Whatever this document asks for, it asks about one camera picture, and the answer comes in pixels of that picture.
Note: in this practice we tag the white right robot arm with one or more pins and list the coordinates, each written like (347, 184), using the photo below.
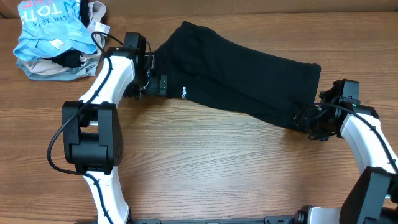
(340, 113)

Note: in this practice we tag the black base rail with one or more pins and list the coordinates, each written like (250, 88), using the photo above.
(288, 219)

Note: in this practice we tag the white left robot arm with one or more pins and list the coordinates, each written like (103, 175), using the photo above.
(92, 135)

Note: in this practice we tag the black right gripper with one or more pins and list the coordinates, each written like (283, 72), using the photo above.
(303, 119)

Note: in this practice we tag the beige garment with tag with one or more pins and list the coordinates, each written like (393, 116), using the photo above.
(97, 11)

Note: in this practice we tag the light blue printed t-shirt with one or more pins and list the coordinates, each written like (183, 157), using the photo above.
(50, 28)

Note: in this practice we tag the black t-shirt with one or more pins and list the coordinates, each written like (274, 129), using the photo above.
(203, 67)

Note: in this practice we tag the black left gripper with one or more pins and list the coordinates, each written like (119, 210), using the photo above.
(154, 88)

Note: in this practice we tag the black garment in pile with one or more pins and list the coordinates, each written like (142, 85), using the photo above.
(71, 58)

